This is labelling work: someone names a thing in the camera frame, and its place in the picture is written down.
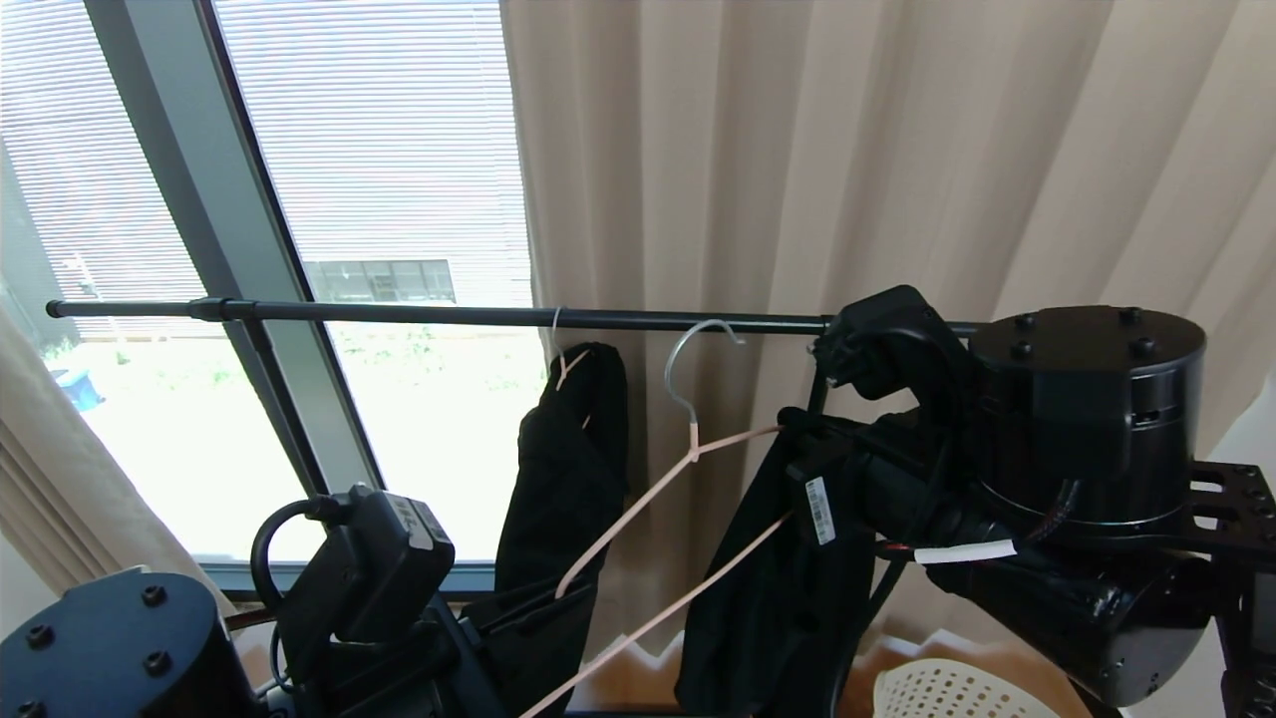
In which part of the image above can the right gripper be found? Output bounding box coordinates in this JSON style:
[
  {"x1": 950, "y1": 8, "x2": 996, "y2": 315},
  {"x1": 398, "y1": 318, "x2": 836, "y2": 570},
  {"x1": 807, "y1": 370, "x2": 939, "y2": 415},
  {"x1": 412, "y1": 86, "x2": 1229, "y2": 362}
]
[{"x1": 783, "y1": 409, "x2": 983, "y2": 549}]

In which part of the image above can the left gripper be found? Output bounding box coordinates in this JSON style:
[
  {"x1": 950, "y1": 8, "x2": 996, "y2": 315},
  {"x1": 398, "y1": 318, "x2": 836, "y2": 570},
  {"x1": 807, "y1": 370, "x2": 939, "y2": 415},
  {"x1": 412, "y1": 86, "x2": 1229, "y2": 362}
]
[{"x1": 329, "y1": 598, "x2": 514, "y2": 718}]

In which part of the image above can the black garment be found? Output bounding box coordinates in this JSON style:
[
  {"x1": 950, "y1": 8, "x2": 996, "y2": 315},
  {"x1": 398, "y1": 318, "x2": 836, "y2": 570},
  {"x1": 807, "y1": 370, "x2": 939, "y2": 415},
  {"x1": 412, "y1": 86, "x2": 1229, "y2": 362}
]
[
  {"x1": 461, "y1": 342, "x2": 631, "y2": 718},
  {"x1": 675, "y1": 409, "x2": 903, "y2": 718}
]

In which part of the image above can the pink clothes hanger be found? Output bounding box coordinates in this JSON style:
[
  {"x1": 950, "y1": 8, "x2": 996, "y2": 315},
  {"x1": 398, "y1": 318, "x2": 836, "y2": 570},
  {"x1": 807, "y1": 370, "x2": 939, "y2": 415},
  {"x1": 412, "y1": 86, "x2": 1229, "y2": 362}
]
[
  {"x1": 518, "y1": 317, "x2": 796, "y2": 718},
  {"x1": 550, "y1": 307, "x2": 594, "y2": 395}
]

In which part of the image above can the white laundry basket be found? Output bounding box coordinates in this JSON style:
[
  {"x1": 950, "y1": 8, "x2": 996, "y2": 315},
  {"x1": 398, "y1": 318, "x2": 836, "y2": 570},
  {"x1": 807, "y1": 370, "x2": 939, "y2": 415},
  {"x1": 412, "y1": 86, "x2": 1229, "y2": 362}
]
[{"x1": 874, "y1": 658, "x2": 1063, "y2": 718}]

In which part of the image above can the black clothes rack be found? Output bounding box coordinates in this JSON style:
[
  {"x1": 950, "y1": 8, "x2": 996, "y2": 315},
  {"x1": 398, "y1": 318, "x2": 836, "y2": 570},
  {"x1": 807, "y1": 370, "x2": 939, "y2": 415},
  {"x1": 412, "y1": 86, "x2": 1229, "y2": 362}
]
[{"x1": 46, "y1": 297, "x2": 988, "y2": 718}]

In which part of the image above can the window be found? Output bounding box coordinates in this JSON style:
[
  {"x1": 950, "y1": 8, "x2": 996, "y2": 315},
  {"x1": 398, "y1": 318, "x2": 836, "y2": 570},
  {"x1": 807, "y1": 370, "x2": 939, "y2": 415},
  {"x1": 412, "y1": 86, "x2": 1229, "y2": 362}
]
[{"x1": 0, "y1": 0, "x2": 544, "y2": 599}]

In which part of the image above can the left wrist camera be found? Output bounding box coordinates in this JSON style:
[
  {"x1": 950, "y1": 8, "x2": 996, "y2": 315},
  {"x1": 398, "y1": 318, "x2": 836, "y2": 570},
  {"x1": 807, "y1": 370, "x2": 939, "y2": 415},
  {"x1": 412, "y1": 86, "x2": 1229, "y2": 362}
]
[{"x1": 277, "y1": 486, "x2": 457, "y2": 649}]

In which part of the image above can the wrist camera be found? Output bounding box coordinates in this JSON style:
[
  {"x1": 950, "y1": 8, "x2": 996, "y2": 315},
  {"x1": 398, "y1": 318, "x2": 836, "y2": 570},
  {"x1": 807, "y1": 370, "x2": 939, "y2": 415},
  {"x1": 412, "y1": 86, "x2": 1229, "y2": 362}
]
[
  {"x1": 277, "y1": 486, "x2": 457, "y2": 649},
  {"x1": 809, "y1": 284, "x2": 973, "y2": 400}
]

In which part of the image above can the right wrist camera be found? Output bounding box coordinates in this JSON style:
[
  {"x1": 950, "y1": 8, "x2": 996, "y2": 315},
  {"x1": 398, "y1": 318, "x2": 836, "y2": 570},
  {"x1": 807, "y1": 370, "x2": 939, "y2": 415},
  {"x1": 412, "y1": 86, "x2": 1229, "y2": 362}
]
[{"x1": 809, "y1": 284, "x2": 973, "y2": 400}]

